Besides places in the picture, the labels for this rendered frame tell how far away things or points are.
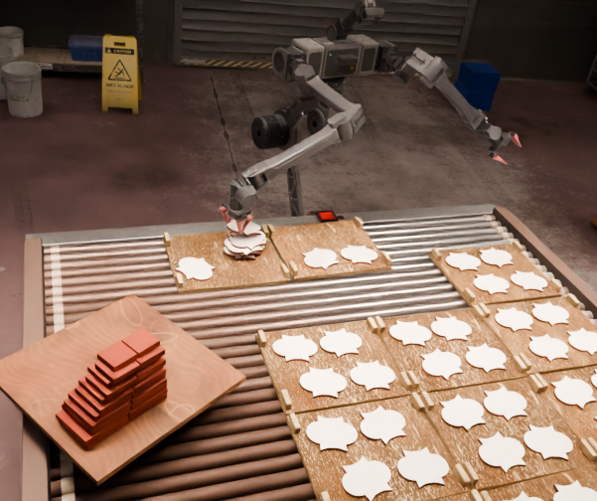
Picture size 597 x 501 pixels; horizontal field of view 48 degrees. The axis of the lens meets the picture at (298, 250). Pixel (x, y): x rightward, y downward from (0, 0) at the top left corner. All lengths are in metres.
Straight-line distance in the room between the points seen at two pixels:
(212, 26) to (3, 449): 4.92
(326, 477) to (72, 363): 0.76
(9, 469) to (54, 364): 1.19
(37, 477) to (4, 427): 1.42
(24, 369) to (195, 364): 0.46
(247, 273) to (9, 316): 1.68
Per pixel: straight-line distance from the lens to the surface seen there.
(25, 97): 5.89
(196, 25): 7.07
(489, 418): 2.17
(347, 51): 3.12
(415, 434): 2.04
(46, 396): 1.92
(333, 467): 1.90
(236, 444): 1.95
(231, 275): 2.47
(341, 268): 2.59
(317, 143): 2.50
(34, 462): 1.90
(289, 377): 2.11
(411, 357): 2.27
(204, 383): 1.92
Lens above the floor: 2.41
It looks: 34 degrees down
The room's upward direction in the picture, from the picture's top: 8 degrees clockwise
